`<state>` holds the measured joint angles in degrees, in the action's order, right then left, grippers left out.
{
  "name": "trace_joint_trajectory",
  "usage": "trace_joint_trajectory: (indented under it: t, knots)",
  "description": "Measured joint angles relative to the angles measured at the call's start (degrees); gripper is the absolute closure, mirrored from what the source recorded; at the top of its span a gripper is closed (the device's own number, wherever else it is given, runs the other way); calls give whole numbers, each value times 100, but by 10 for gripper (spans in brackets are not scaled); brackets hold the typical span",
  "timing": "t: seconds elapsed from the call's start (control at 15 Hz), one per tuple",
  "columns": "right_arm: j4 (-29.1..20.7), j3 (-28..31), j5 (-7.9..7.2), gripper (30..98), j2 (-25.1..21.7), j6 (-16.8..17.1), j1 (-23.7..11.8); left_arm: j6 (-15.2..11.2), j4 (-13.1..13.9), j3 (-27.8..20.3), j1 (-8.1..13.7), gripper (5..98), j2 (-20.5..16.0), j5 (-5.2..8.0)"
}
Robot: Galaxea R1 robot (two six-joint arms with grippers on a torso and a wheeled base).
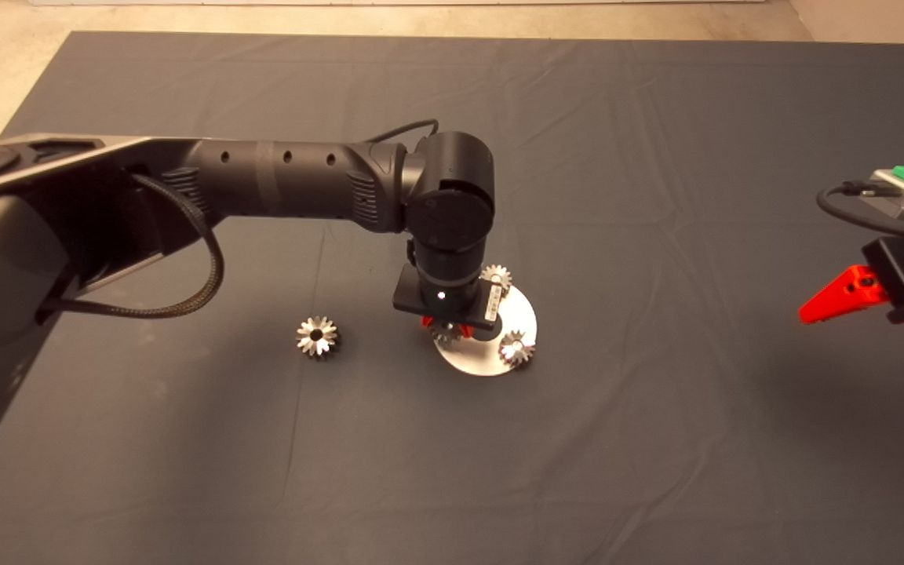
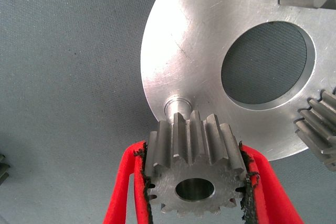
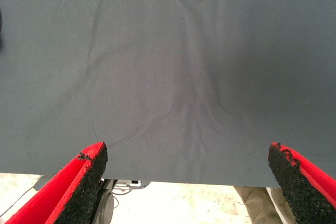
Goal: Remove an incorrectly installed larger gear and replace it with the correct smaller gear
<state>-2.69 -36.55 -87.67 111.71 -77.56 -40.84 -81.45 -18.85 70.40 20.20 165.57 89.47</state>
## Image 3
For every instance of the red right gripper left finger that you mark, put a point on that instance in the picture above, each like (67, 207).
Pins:
(65, 192)

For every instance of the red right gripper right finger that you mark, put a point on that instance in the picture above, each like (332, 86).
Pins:
(304, 190)

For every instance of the white box under table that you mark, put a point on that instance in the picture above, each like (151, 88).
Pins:
(134, 185)

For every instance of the dark grey table cloth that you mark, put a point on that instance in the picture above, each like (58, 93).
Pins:
(157, 51)

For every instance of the black table frame leg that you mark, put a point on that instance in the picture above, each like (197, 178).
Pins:
(106, 205)

